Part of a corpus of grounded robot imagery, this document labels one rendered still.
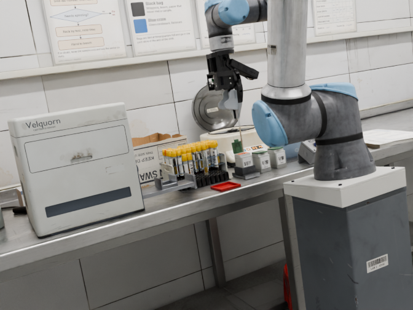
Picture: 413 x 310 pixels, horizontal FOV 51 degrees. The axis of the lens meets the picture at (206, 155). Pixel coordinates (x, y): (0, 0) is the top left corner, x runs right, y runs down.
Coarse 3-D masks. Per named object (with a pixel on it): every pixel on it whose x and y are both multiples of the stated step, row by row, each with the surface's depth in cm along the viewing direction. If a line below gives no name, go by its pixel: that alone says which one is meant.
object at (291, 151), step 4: (292, 144) 156; (296, 144) 156; (300, 144) 157; (284, 148) 155; (288, 148) 155; (292, 148) 156; (296, 148) 156; (288, 152) 155; (292, 152) 156; (296, 152) 157; (288, 156) 156; (292, 156) 156; (296, 156) 157; (288, 160) 154; (292, 160) 154
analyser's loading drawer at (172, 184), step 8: (168, 176) 129; (176, 176) 125; (184, 176) 132; (192, 176) 127; (160, 184) 123; (168, 184) 124; (176, 184) 125; (184, 184) 126; (192, 184) 127; (144, 192) 124; (152, 192) 122; (160, 192) 122; (168, 192) 124
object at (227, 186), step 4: (220, 184) 134; (224, 184) 134; (228, 184) 134; (232, 184) 133; (236, 184) 131; (240, 184) 129; (212, 188) 132; (216, 188) 129; (220, 188) 130; (224, 188) 127; (228, 188) 128; (232, 188) 128
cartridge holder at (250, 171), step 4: (236, 168) 142; (240, 168) 139; (244, 168) 139; (248, 168) 139; (252, 168) 140; (232, 172) 145; (236, 172) 142; (240, 172) 140; (244, 172) 139; (248, 172) 139; (252, 172) 140; (256, 172) 139; (236, 176) 142; (240, 176) 140; (244, 176) 137; (248, 176) 137; (252, 176) 138; (256, 176) 139
